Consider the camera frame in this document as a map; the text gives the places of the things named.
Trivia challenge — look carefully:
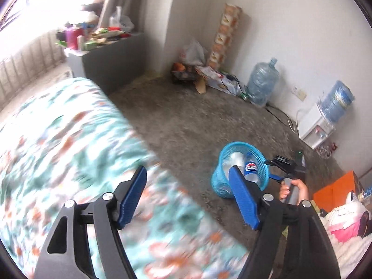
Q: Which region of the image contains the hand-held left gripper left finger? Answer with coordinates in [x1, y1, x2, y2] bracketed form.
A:
[34, 165, 148, 279]

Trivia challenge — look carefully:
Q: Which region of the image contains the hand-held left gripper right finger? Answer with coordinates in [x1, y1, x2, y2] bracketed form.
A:
[228, 165, 342, 279]

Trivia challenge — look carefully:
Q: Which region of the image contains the plastic bottle with blue label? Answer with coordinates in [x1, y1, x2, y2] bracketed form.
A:
[242, 152, 260, 185]

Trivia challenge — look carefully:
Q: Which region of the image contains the blue plastic wastebasket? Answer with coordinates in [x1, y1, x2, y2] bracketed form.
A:
[211, 142, 269, 199]

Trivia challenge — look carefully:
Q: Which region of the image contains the white paper cup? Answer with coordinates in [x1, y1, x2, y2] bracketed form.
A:
[222, 151, 246, 175]

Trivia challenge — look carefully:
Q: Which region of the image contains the person's right forearm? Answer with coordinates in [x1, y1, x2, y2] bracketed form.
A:
[281, 202, 300, 229]

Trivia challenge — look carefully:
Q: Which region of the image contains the person's right hand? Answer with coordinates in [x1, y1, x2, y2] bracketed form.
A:
[279, 179, 309, 202]

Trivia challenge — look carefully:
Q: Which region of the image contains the small red printed bag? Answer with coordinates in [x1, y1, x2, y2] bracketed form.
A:
[317, 142, 338, 157]

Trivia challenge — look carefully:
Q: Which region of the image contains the orange box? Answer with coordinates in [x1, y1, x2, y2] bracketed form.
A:
[313, 171, 364, 213]

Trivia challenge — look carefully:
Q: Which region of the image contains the white water dispenser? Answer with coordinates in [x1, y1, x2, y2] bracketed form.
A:
[298, 103, 336, 150]

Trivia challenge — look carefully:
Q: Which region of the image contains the pink plush toy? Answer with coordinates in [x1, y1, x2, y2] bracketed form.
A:
[318, 192, 372, 279]

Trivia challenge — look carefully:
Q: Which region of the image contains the floral teal blanket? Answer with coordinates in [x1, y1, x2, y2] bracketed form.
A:
[0, 77, 253, 279]

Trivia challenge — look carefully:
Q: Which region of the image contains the blue water jug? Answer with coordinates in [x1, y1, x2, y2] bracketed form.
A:
[321, 80, 355, 123]

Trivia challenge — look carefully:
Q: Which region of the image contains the empty clear water jug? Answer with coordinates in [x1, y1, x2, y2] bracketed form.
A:
[247, 57, 280, 106]

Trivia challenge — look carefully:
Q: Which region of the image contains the flat printed box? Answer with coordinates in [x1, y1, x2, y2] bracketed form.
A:
[195, 65, 247, 96]

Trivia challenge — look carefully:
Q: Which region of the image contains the dark snack bag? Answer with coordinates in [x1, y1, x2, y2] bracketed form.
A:
[171, 62, 198, 83]

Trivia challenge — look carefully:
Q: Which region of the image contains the tall printed cardboard box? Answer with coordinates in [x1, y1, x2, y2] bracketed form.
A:
[206, 3, 243, 70]

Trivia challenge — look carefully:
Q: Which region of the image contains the grey cabinet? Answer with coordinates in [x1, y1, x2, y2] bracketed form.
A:
[64, 32, 147, 95]

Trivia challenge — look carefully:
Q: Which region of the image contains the white plastic bag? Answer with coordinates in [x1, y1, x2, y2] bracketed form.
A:
[180, 39, 205, 66]

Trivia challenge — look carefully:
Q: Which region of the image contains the pile of small packets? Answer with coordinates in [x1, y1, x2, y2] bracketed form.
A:
[84, 27, 133, 50]

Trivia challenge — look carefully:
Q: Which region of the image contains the pink bottle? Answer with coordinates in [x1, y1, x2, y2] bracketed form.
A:
[65, 26, 76, 50]

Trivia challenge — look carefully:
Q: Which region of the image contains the metal window railing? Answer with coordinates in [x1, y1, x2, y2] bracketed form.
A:
[0, 30, 66, 102]

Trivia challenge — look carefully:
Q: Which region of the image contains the clear plastic bag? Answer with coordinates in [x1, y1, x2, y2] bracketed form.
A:
[109, 6, 135, 32]

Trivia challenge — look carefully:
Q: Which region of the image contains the white cable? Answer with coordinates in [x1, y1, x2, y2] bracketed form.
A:
[288, 109, 304, 140]

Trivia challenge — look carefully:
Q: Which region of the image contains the wall socket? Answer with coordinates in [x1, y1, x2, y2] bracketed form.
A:
[292, 86, 307, 102]

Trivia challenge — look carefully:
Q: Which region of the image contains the black power cable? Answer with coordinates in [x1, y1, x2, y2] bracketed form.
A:
[221, 74, 291, 123]

